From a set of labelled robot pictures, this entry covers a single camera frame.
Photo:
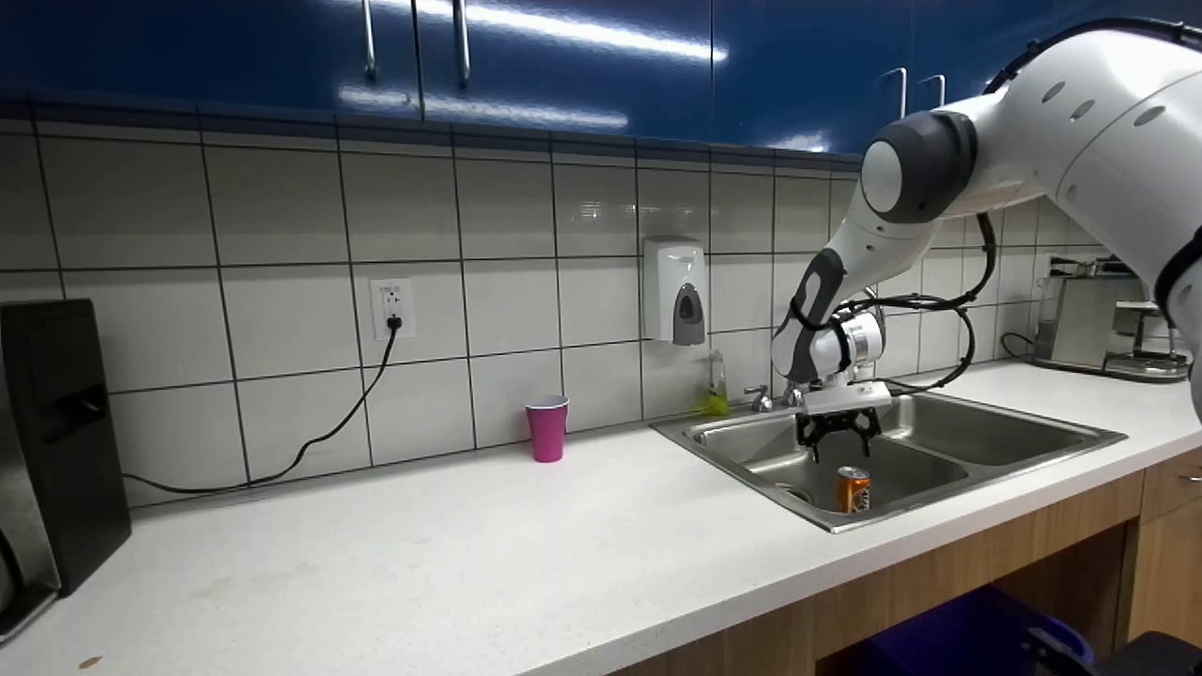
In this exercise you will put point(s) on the white wall soap dispenser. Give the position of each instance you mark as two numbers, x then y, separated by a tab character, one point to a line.
677	296

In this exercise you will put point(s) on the dark grey appliance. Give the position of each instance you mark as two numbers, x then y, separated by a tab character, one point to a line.
23	529

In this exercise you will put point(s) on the orange soda can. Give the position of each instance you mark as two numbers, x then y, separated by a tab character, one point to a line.
854	489

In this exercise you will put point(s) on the blue plastic bin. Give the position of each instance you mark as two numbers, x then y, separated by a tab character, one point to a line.
965	631

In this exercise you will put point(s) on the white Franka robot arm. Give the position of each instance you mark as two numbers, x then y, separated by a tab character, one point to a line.
1101	137

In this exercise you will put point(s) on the black coffee maker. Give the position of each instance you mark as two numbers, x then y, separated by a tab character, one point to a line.
78	437

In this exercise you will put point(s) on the white wall outlet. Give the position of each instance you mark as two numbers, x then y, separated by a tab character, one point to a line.
391	303

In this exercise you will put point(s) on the pink plastic cup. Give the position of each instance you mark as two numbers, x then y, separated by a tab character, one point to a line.
546	433

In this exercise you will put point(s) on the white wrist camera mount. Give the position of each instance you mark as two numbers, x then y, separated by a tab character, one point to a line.
851	397

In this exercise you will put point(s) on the silver espresso machine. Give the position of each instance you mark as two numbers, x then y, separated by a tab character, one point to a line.
1091	321

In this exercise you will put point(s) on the stainless steel double sink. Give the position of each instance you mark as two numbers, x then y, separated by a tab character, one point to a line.
953	437

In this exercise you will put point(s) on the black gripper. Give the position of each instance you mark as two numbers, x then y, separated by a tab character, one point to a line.
844	422

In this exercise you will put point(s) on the black chair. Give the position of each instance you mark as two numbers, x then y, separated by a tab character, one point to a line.
1130	658

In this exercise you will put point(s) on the green dish soap bottle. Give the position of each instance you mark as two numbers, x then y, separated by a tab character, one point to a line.
715	401

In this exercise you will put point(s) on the wooden base cabinet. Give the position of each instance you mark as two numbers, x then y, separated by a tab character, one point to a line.
978	565

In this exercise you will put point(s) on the blue cabinet door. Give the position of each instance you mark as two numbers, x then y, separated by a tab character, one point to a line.
801	60
564	88
972	38
190	52

